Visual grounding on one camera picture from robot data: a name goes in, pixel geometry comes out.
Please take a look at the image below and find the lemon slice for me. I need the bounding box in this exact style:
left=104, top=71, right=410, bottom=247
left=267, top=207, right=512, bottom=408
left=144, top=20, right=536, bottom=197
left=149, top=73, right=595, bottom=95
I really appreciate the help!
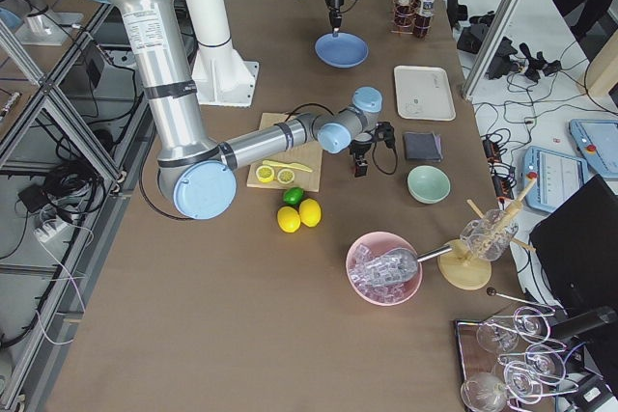
left=276, top=168, right=295, bottom=185
left=255, top=164, right=276, bottom=183

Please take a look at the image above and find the copper wire bottle rack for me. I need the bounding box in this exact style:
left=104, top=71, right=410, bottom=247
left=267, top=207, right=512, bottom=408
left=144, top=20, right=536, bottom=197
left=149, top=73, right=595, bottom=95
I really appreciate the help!
left=390, top=0, right=435, bottom=39

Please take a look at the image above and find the cream tray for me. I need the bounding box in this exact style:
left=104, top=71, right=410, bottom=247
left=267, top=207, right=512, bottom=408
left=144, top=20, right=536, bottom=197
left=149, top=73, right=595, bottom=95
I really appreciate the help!
left=394, top=65, right=456, bottom=122

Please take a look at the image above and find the green bowl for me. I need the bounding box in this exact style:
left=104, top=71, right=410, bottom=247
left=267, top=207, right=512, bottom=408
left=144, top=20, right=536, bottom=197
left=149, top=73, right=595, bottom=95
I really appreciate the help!
left=407, top=165, right=451, bottom=205

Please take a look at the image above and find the dark drink bottle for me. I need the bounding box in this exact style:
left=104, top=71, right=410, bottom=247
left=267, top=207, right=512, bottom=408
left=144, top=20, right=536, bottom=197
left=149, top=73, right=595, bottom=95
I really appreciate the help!
left=393, top=0, right=413, bottom=32
left=413, top=0, right=435, bottom=39

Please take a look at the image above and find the metal ice scoop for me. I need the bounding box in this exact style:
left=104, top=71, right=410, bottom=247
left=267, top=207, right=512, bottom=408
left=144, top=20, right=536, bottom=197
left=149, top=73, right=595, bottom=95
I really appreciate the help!
left=367, top=245, right=452, bottom=287

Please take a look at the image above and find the blue teach pendant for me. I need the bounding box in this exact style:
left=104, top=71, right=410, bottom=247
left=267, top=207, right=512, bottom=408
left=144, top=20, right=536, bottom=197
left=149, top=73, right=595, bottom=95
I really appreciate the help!
left=521, top=146, right=590, bottom=212
left=569, top=119, right=618, bottom=173

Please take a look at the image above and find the yellow lemon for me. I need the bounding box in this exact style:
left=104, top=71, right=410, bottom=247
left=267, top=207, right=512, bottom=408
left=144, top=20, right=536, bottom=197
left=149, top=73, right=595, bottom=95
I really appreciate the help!
left=298, top=198, right=322, bottom=228
left=276, top=206, right=301, bottom=233

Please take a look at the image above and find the wooden mug tree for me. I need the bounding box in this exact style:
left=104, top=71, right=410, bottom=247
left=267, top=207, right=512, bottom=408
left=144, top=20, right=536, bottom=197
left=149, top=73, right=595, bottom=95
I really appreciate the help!
left=437, top=178, right=536, bottom=290

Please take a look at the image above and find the green lime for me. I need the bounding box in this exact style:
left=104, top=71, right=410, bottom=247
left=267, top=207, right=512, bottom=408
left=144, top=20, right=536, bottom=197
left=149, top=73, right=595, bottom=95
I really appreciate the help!
left=283, top=186, right=304, bottom=206

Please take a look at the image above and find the pink bowl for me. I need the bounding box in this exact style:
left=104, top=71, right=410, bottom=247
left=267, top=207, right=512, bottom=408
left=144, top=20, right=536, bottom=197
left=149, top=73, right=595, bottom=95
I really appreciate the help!
left=346, top=232, right=423, bottom=306

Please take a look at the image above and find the wooden cutting board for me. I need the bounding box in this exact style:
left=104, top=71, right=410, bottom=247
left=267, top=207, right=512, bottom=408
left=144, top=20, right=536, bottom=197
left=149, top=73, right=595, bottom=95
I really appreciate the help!
left=246, top=141, right=323, bottom=192

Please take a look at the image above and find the grey folded cloth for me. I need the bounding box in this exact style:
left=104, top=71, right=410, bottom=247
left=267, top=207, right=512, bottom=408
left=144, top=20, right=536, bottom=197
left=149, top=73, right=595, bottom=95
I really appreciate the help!
left=403, top=131, right=443, bottom=162

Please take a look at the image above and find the clear glass mug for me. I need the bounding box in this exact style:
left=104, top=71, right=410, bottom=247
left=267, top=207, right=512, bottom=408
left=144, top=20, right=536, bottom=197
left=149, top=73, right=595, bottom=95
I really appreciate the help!
left=460, top=209, right=519, bottom=261

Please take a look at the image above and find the yellow plastic knife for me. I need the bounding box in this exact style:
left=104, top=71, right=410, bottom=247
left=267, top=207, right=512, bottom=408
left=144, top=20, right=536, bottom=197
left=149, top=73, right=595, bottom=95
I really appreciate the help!
left=262, top=159, right=313, bottom=173

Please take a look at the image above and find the blue plate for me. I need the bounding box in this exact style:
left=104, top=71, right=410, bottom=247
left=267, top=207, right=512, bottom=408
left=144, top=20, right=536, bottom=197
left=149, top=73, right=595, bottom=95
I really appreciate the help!
left=314, top=32, right=369, bottom=69

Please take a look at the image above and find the wine glass rack tray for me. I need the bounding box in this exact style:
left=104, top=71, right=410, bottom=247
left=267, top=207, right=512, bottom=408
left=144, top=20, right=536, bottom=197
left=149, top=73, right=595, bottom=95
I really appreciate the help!
left=454, top=306, right=580, bottom=411

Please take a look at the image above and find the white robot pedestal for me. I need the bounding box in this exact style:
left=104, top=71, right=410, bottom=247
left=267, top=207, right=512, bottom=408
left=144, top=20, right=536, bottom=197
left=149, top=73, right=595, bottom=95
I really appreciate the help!
left=185, top=0, right=259, bottom=108

